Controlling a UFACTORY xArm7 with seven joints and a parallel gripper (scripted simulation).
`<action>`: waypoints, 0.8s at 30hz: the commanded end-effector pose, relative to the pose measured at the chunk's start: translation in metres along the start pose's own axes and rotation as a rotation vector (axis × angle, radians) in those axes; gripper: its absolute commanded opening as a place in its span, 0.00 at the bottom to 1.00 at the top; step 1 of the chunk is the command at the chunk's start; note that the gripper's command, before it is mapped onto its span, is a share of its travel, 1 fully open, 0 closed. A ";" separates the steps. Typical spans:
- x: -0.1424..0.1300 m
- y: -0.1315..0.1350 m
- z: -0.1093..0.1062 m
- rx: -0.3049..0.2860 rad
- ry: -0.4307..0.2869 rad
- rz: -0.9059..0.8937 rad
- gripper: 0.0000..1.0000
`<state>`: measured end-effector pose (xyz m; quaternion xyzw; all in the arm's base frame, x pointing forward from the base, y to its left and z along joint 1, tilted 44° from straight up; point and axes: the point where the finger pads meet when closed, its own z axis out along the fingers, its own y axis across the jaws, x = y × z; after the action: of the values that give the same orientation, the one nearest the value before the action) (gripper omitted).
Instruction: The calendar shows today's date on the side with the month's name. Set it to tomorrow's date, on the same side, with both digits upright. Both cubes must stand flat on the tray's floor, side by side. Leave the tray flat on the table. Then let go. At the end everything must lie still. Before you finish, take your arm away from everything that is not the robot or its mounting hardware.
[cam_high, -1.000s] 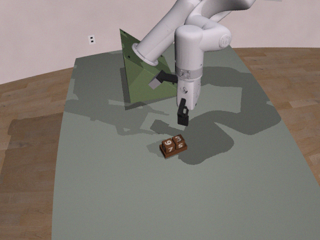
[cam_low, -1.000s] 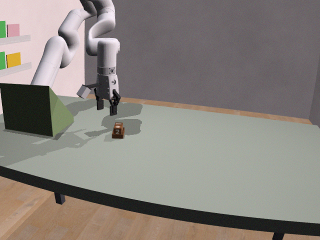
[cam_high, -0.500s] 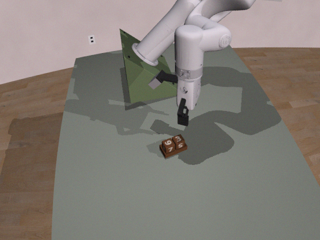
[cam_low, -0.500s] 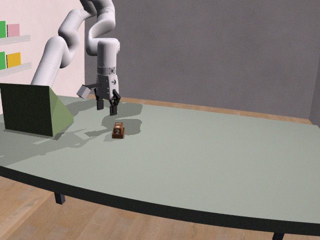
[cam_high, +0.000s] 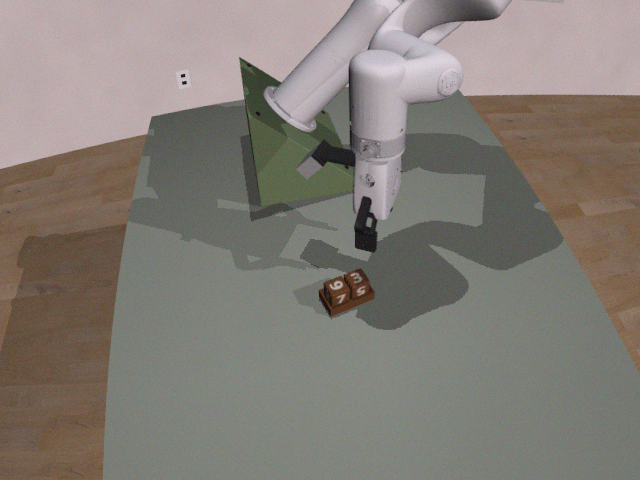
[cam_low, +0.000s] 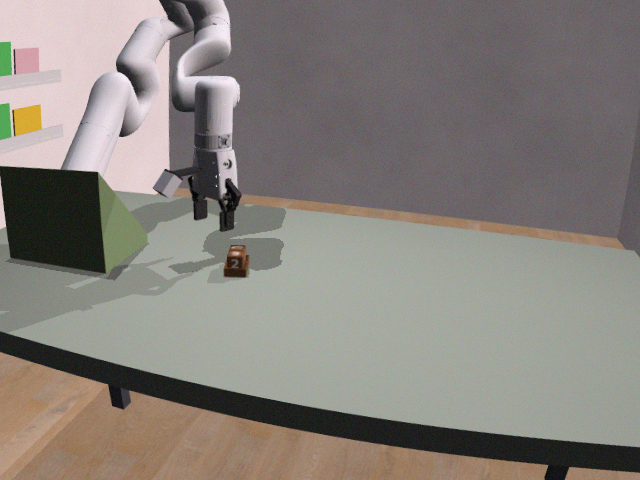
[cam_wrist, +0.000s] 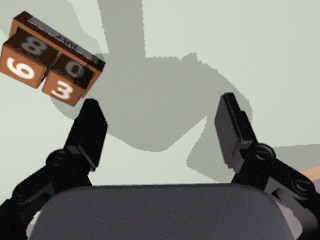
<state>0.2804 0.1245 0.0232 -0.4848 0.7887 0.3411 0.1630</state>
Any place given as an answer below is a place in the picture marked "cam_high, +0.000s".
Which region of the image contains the brown wooden number cube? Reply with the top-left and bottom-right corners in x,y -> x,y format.
344,268 -> 370,299
323,276 -> 350,307

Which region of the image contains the brown wooden tray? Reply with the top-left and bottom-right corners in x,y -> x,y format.
319,286 -> 375,316

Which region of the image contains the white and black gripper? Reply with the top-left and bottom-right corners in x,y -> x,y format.
350,144 -> 405,252

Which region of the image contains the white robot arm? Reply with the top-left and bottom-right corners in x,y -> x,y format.
263,0 -> 512,179

